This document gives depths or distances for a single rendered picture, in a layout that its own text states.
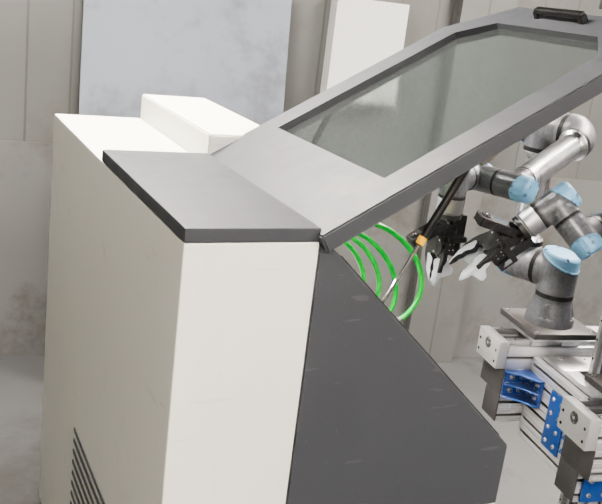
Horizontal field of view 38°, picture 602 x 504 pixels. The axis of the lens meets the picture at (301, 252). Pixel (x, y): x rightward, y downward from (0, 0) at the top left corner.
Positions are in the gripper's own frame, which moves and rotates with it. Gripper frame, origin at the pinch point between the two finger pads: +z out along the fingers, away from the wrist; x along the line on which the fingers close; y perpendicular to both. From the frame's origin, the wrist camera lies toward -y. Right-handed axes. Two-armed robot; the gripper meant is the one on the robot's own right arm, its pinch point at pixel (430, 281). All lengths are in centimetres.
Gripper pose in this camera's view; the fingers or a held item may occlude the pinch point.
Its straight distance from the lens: 250.6
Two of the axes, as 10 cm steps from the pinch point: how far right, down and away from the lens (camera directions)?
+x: -4.1, -3.0, 8.6
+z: -1.2, 9.5, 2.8
